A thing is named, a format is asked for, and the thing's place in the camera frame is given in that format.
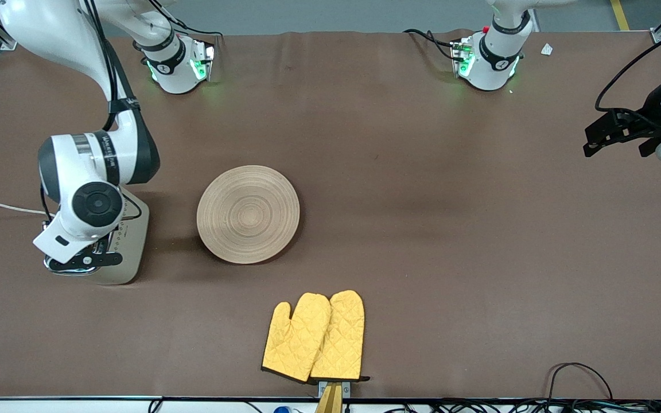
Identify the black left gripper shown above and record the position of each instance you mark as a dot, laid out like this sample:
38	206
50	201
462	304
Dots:
650	116

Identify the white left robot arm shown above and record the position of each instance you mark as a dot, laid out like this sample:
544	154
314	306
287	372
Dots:
494	57

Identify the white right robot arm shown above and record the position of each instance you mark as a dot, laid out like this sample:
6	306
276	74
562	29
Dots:
78	166

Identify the chrome two-slot toaster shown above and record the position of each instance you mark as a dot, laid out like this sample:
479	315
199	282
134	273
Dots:
129	252

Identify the round wooden ridged plate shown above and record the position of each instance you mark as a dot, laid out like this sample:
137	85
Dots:
248	214

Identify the small white paper scrap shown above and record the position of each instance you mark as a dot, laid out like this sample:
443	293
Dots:
547	49

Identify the yellow quilted oven mitt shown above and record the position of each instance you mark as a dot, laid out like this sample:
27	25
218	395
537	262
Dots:
342	338
293	338

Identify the brown table cover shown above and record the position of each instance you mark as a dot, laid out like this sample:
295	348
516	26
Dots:
422	229

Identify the yellow wooden stick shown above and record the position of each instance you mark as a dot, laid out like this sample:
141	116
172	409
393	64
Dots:
330	402

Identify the white table edge rail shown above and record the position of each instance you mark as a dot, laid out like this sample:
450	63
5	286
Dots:
49	406

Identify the small metal bracket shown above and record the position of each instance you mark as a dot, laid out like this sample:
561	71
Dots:
345	389

